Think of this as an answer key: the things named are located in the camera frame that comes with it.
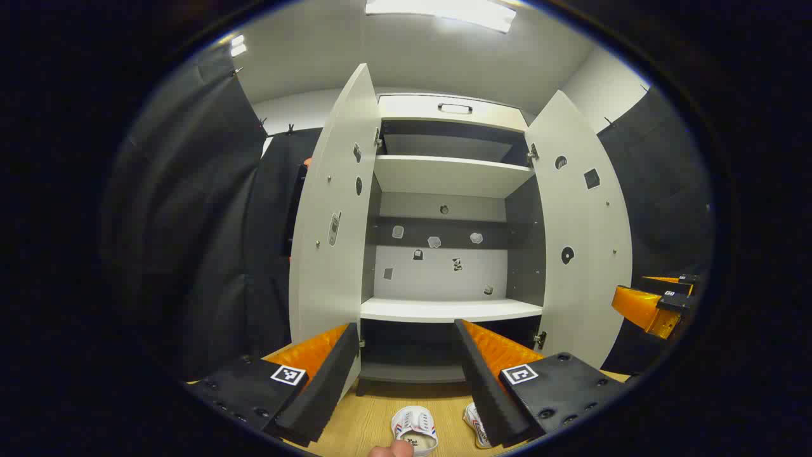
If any white shoe cabinet door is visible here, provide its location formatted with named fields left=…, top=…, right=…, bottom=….
left=525, top=90, right=634, bottom=370
left=289, top=63, right=383, bottom=407

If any white shoe cabinet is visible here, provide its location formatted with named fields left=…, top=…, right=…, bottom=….
left=355, top=94, right=547, bottom=397

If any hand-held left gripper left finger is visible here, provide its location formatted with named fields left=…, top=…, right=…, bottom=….
left=184, top=322, right=361, bottom=448

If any white cabinet drawer front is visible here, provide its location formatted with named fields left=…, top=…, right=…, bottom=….
left=379, top=94, right=528, bottom=133

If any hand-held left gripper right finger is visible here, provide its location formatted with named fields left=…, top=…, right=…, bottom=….
left=454, top=319, right=632, bottom=448

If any long ceiling light panel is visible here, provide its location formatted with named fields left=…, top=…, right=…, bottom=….
left=365, top=0, right=518, bottom=34

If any white canvas shoe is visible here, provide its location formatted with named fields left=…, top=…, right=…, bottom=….
left=463, top=402, right=493, bottom=449
left=390, top=406, right=440, bottom=456

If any white cabinet shelf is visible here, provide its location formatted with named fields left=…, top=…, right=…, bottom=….
left=373, top=154, right=535, bottom=199
left=360, top=297, right=544, bottom=324

